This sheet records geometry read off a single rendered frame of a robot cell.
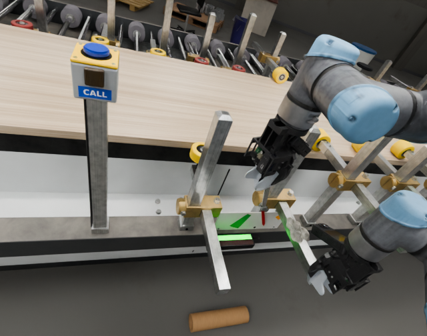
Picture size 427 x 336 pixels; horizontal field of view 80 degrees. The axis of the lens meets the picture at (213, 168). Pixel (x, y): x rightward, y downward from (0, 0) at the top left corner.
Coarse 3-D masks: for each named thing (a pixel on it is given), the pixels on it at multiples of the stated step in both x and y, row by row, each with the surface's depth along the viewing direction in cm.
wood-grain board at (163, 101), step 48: (0, 48) 95; (48, 48) 105; (0, 96) 76; (48, 96) 82; (144, 96) 99; (192, 96) 109; (240, 96) 123; (144, 144) 82; (192, 144) 87; (240, 144) 93; (336, 144) 115
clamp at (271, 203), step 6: (258, 192) 82; (282, 192) 85; (252, 198) 85; (258, 198) 81; (270, 198) 81; (276, 198) 82; (282, 198) 83; (288, 198) 84; (294, 198) 84; (258, 204) 81; (270, 204) 83; (276, 204) 83; (288, 204) 85
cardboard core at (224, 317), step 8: (200, 312) 127; (208, 312) 127; (216, 312) 128; (224, 312) 129; (232, 312) 130; (240, 312) 131; (248, 312) 132; (192, 320) 122; (200, 320) 123; (208, 320) 124; (216, 320) 125; (224, 320) 126; (232, 320) 128; (240, 320) 129; (248, 320) 131; (192, 328) 121; (200, 328) 122; (208, 328) 124
